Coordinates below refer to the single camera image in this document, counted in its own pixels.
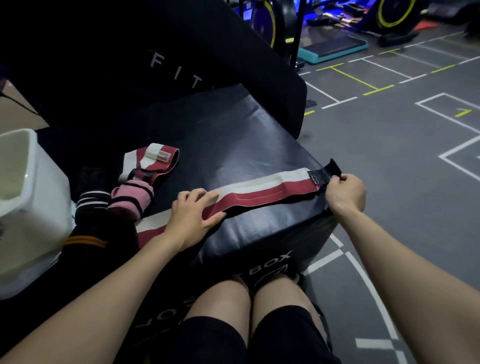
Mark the person's left hand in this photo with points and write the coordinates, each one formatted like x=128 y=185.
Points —
x=183 y=225

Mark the person's right hand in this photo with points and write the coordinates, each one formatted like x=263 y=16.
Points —
x=347 y=197

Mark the person's left thumb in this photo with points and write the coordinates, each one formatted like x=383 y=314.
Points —
x=215 y=220

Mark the person's right thumb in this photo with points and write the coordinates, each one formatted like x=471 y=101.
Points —
x=330 y=194

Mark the person's left middle finger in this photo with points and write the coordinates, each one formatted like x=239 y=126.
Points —
x=197 y=195

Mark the long red white wrist wrap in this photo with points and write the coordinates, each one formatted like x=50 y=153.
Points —
x=262 y=192

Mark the person's right forearm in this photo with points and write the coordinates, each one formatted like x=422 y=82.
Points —
x=412 y=285

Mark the person's left forearm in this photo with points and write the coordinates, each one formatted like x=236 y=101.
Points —
x=97 y=300

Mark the folded red white wrist wrap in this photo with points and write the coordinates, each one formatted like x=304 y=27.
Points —
x=157 y=159

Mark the low black soft plyo box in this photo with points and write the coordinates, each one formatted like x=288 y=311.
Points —
x=225 y=138

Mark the pink black striped wrist wrap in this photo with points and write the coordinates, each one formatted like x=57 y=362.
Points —
x=132 y=198

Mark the person's left leg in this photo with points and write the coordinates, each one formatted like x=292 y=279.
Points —
x=221 y=300

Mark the person's leg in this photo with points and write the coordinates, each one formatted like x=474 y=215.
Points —
x=279 y=294
x=221 y=300

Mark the person's right leg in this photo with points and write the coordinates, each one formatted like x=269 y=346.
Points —
x=279 y=294

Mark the black white striped wrist wrap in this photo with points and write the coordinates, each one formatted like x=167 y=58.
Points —
x=91 y=200

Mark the black orange striped wrist wrap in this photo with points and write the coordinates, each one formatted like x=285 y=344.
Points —
x=93 y=243

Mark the person's black shorts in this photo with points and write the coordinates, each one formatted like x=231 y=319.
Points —
x=270 y=337

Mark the teal aerobic step platform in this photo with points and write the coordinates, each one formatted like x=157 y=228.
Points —
x=332 y=48

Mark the tall black soft plyo box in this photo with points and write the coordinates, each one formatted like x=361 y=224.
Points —
x=112 y=56

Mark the black metal pole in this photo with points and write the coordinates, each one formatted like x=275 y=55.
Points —
x=298 y=33

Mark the white plastic bin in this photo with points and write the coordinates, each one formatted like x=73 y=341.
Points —
x=32 y=210

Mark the exercise bike with yellow wheel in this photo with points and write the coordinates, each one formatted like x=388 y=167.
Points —
x=266 y=20
x=393 y=15

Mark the red floor mat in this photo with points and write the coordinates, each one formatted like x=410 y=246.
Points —
x=426 y=25

